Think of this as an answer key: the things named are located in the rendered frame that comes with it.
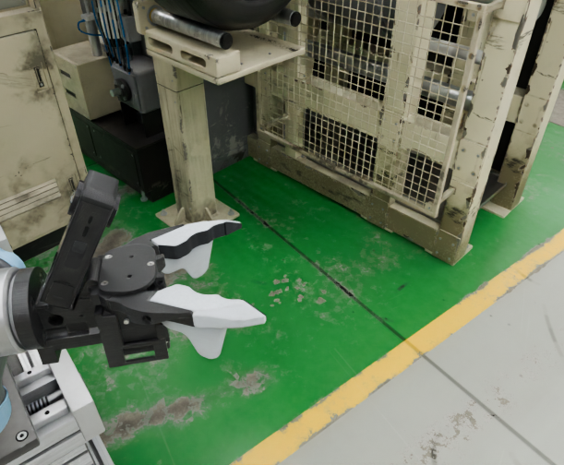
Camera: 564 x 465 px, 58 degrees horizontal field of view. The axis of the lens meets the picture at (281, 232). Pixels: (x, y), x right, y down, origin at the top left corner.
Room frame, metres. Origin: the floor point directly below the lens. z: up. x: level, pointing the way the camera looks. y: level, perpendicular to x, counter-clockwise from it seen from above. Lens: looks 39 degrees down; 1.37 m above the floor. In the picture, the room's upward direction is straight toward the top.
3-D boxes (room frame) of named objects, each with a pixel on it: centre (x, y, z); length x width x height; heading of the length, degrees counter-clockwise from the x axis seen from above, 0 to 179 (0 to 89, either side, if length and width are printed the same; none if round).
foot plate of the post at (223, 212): (1.81, 0.37, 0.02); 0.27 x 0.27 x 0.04; 46
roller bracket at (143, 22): (1.77, 0.31, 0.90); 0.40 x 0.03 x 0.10; 136
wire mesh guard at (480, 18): (1.72, -0.22, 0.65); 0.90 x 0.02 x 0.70; 46
